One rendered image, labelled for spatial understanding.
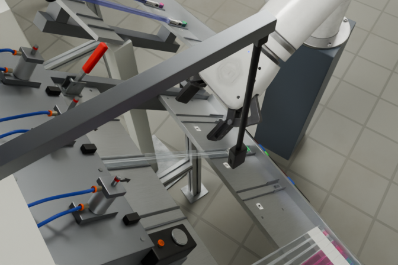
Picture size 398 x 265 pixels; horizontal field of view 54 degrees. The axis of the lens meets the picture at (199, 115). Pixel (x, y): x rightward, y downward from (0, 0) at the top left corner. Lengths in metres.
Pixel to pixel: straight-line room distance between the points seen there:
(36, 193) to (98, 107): 0.17
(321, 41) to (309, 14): 0.66
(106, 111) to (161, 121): 1.58
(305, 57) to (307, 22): 0.68
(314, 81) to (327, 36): 0.16
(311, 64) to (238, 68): 0.70
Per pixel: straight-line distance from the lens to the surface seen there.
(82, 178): 0.48
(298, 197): 0.94
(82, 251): 0.42
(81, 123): 0.28
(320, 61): 1.26
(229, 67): 0.62
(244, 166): 0.89
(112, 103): 0.29
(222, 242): 1.64
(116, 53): 1.05
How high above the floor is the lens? 1.58
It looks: 58 degrees down
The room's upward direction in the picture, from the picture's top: straight up
